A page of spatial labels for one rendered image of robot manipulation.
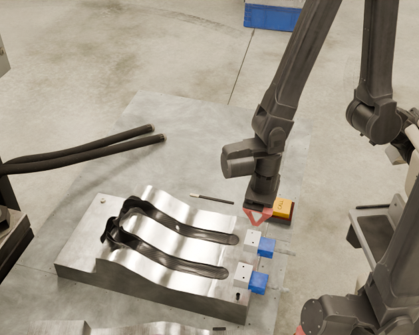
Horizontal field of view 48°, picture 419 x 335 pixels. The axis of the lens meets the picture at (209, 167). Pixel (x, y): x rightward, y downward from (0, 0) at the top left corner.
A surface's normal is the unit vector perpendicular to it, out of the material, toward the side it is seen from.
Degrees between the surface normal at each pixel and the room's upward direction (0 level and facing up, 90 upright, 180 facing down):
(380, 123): 78
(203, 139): 0
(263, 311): 0
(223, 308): 90
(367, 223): 0
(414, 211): 91
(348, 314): 21
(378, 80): 73
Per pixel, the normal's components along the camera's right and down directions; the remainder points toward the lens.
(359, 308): 0.44, -0.70
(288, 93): 0.27, 0.34
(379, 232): 0.02, -0.73
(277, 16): -0.20, 0.67
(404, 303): 0.07, 0.67
